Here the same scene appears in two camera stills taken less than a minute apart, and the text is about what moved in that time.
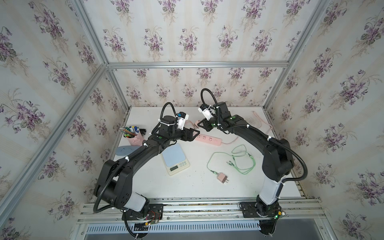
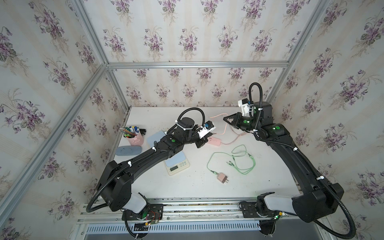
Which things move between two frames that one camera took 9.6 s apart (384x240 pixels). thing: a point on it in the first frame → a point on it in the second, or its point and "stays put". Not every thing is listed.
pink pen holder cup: (137, 140) stays put
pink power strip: (209, 139) stays put
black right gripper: (206, 125) → (236, 121)
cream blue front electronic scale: (175, 158) stays put
